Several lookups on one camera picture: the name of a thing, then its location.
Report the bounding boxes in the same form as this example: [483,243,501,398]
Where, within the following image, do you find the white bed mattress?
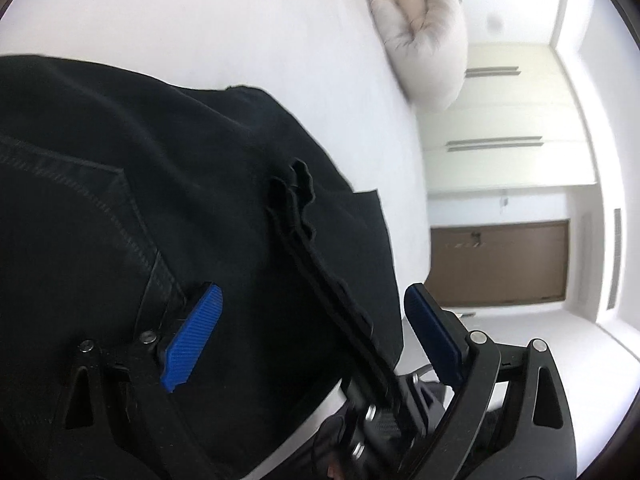
[0,0,434,480]

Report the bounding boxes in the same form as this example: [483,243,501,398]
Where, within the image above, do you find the black denim pants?
[1,55,402,479]

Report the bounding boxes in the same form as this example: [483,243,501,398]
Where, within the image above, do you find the cream wardrobe with black handles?
[419,44,597,194]

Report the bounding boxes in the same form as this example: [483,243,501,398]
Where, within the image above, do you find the brown wooden door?
[425,220,570,308]

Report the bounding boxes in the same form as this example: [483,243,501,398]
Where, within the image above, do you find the folded beige duvet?
[370,0,469,113]

